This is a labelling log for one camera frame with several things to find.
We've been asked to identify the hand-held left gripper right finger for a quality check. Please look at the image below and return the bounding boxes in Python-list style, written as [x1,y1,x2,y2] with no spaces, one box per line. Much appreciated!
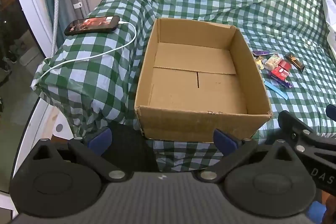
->
[194,129,297,184]

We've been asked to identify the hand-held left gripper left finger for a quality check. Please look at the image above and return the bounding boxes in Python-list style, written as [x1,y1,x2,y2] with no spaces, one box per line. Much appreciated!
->
[25,127,133,184]

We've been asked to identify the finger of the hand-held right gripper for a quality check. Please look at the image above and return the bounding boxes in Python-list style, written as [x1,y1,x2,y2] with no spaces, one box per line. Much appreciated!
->
[326,105,336,122]
[278,110,320,153]

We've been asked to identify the brown cardboard box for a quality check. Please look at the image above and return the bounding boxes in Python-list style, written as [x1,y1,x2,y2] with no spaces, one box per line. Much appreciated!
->
[134,17,273,143]

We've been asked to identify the light blue snack packet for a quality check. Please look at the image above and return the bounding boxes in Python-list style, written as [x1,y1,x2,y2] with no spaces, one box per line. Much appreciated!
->
[264,80,289,100]

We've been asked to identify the purple swirl snack packet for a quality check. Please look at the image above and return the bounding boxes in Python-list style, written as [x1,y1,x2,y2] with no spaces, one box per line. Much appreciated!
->
[270,76,293,89]

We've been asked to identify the long red snack packet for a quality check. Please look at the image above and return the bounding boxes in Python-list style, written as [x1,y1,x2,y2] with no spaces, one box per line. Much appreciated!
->
[270,68,289,82]

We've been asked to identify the black cracker packet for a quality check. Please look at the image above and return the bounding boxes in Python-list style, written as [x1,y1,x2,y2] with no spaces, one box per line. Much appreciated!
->
[285,54,305,72]

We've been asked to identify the green label nut packet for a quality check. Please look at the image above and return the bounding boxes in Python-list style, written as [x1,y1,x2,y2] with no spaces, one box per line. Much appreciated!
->
[264,54,281,70]

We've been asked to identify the white bed sheet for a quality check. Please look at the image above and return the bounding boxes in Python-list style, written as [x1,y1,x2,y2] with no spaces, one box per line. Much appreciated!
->
[304,0,336,56]

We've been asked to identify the black smartphone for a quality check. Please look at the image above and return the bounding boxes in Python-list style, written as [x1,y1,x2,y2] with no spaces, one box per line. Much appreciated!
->
[64,16,121,36]

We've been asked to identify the wooden bed frame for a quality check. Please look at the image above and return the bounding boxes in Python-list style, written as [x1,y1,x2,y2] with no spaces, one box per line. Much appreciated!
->
[39,106,77,143]

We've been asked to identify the white charging cable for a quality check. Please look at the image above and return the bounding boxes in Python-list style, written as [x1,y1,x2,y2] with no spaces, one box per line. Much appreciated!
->
[39,21,137,83]

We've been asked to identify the black white braided hose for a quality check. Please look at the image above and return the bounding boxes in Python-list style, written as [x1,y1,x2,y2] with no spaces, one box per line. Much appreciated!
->
[51,0,63,56]

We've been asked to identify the white window frame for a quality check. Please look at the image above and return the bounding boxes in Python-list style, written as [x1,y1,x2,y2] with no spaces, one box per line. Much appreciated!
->
[9,0,56,56]

